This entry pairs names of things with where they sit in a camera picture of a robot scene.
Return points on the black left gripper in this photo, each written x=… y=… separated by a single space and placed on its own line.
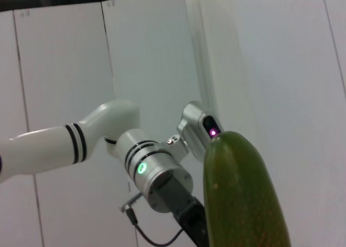
x=183 y=209

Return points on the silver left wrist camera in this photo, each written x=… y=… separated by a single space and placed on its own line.
x=193 y=122

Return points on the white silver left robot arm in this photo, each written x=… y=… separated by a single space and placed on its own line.
x=40 y=147

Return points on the green cucumber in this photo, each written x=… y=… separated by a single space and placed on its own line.
x=238 y=198

